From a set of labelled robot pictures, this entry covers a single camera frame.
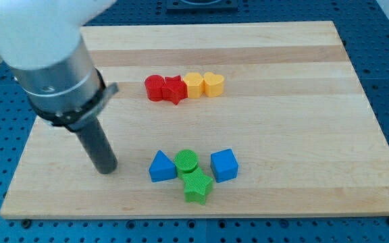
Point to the yellow heart block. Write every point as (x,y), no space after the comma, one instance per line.
(213,84)

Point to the green star block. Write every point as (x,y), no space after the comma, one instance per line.
(197,186)

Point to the red star block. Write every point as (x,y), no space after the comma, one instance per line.
(174,90)

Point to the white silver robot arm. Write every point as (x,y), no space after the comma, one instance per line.
(42,44)

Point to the light wooden board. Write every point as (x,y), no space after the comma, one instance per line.
(293,111)

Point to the blue triangle block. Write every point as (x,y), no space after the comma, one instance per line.
(162,168)

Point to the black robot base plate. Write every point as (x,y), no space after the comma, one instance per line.
(200,5)

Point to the green cylinder block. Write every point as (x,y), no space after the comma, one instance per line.
(186,161)

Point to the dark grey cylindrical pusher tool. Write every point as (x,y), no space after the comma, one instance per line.
(97,146)

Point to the blue cube block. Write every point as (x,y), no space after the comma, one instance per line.
(224,165)

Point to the yellow pentagon block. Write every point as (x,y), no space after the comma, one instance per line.
(195,84)

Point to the red cylinder block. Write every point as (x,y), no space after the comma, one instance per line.
(153,85)

